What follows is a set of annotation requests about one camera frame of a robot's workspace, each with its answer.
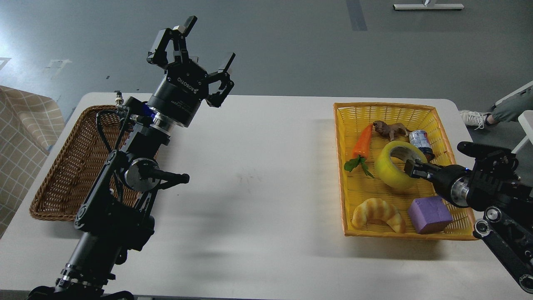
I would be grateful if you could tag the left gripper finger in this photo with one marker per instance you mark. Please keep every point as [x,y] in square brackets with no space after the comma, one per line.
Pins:
[157,55]
[226,84]

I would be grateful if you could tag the person in green trousers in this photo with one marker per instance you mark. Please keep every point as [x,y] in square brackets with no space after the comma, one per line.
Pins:
[507,111]

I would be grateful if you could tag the yellow plastic basket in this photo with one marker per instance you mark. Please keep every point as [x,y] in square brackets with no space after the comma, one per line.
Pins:
[356,187]

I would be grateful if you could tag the orange toy carrot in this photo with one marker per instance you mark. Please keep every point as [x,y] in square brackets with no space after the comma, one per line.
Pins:
[360,152]

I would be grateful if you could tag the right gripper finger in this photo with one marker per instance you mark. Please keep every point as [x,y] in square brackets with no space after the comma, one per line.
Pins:
[419,170]

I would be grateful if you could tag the beige checkered cloth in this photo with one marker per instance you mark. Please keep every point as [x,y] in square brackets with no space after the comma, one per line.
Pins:
[30,125]

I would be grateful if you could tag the purple foam cube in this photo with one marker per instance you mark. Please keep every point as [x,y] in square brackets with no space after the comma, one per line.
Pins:
[429,215]

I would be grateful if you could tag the brown toy animal figure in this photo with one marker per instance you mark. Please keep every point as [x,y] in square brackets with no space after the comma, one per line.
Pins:
[391,131]

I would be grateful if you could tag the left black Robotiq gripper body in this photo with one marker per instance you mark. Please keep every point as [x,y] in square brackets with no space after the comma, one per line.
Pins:
[179,94]

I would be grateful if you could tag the small blue white can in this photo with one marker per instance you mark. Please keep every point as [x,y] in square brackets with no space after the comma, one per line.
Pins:
[419,139]

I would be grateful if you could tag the brown wicker basket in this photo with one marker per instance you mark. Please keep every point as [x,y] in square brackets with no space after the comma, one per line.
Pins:
[77,165]

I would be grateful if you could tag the yellow tape roll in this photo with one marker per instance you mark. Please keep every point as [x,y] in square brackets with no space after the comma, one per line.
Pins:
[391,174]

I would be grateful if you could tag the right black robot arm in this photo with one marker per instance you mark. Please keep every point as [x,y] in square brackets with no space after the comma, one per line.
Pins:
[492,187]

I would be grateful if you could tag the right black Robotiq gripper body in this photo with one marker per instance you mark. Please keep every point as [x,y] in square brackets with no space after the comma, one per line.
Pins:
[451,183]

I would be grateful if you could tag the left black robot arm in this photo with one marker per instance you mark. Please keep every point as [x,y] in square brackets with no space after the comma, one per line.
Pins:
[116,215]

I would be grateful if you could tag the toy croissant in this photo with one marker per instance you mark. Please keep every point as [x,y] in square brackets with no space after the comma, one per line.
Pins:
[378,209]

